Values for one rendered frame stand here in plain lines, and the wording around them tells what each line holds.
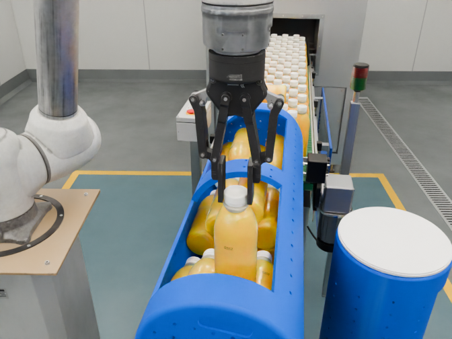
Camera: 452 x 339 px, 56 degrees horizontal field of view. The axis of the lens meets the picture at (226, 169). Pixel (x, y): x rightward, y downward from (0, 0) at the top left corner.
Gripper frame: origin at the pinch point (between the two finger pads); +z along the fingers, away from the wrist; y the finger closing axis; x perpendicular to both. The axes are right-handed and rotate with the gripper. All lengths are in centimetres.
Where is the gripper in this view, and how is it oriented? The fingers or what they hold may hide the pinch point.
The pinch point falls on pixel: (236, 181)
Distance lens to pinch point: 65.5
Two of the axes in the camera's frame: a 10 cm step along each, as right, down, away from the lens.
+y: 9.9, 0.7, -1.4
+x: 1.5, -4.8, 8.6
